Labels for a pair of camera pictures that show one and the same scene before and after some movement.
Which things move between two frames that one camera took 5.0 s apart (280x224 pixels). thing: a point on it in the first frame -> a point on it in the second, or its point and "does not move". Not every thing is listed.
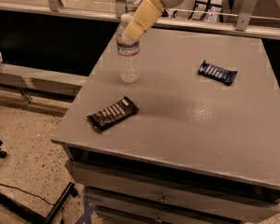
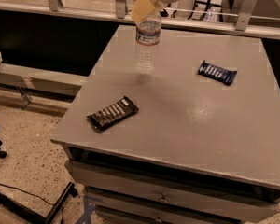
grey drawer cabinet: x=202 y=137 does not move
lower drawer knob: x=159 y=219 does not move
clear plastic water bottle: x=128 y=51 -> x=147 y=36
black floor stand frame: x=32 y=214 does not move
